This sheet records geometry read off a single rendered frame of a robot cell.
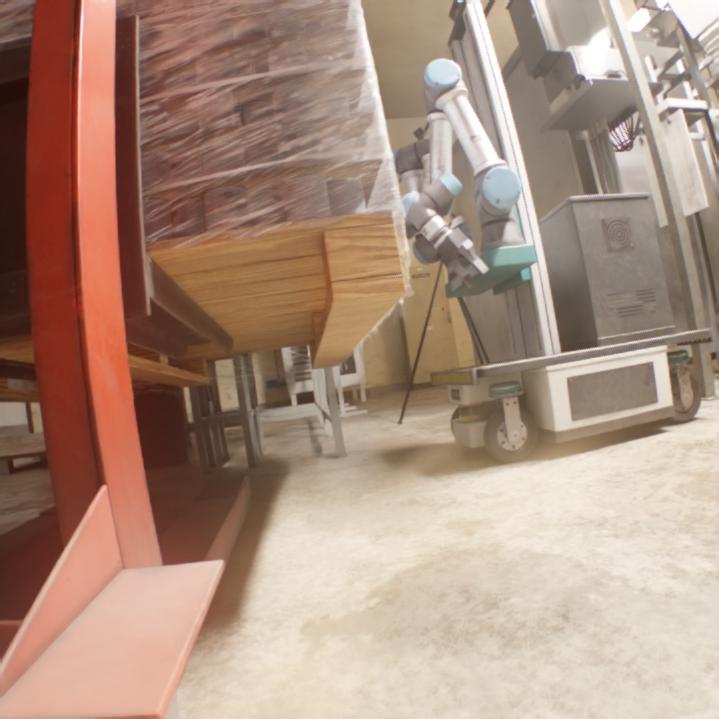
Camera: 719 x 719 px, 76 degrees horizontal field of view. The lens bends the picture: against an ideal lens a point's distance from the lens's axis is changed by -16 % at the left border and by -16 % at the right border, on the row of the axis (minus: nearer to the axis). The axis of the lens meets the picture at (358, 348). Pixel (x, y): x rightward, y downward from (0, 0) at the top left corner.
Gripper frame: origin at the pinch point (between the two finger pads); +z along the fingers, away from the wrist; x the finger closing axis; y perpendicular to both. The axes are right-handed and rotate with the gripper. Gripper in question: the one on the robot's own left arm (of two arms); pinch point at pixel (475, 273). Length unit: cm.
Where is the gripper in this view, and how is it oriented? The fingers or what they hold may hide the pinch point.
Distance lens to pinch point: 160.5
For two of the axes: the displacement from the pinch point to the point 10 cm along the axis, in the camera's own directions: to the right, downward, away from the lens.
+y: -7.6, 5.9, -2.8
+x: 1.3, -2.8, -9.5
